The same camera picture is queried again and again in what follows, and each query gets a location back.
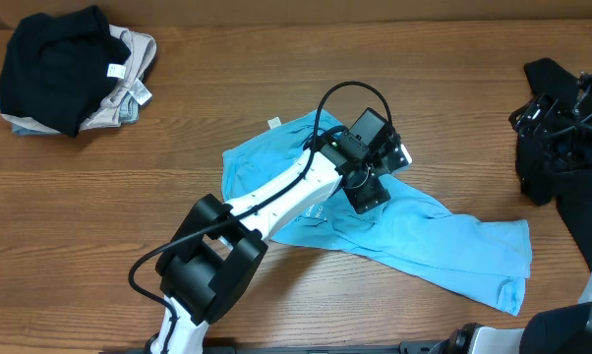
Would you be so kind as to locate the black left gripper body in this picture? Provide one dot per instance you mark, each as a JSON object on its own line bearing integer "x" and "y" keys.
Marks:
{"x": 391, "y": 148}

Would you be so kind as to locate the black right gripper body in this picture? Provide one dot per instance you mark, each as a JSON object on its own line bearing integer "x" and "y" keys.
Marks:
{"x": 549, "y": 119}

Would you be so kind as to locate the light blue t-shirt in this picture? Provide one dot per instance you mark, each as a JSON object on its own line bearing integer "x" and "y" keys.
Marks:
{"x": 487, "y": 262}

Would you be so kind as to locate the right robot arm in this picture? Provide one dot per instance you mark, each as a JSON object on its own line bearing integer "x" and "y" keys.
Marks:
{"x": 563, "y": 330}

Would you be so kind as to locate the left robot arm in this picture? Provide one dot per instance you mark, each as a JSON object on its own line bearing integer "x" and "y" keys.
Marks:
{"x": 219, "y": 246}

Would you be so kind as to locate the black crumpled garment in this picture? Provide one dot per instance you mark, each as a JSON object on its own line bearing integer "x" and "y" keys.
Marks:
{"x": 541, "y": 180}

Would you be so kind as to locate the grey-blue folded garment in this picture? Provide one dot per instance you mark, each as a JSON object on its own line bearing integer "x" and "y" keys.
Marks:
{"x": 126, "y": 113}

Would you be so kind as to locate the beige folded garment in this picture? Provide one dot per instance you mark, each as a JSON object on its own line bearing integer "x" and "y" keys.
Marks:
{"x": 129, "y": 76}

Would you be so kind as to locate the black folded garment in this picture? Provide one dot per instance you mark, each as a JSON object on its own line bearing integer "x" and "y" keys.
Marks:
{"x": 55, "y": 68}

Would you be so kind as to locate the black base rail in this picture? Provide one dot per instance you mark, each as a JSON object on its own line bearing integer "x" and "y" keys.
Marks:
{"x": 404, "y": 347}

